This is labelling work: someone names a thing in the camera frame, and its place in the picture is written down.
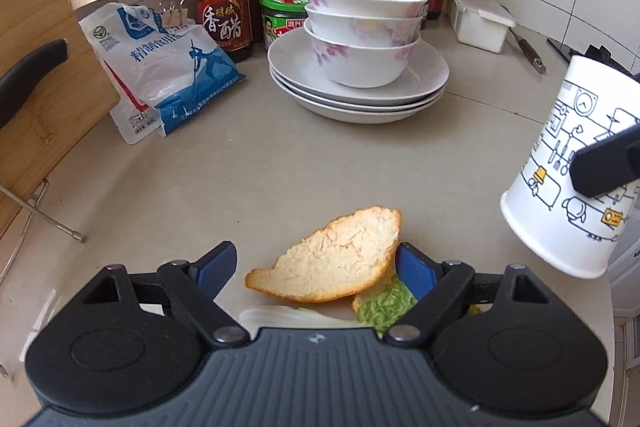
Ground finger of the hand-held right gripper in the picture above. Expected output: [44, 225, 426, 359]
[570, 123, 640, 199]

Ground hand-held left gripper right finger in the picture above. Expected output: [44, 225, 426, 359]
[384, 242, 551, 349]

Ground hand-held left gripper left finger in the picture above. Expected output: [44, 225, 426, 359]
[80, 241, 251, 349]

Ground white printed paper cup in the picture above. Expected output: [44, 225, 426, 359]
[500, 54, 640, 280]

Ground orange peel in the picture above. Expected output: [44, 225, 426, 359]
[245, 206, 402, 304]

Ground green peel piece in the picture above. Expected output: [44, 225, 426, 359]
[352, 274, 419, 336]

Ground black glass gas stove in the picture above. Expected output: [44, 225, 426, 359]
[547, 38, 640, 84]

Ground metal kitchen spatula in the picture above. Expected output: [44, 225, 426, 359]
[509, 27, 547, 75]

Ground white lidded plastic container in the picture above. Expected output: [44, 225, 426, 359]
[446, 0, 517, 54]

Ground blue and white salt bag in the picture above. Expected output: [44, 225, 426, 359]
[77, 0, 247, 146]

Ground green lidded jar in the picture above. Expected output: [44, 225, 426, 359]
[258, 0, 312, 54]

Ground black knife handle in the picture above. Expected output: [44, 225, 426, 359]
[0, 39, 69, 128]

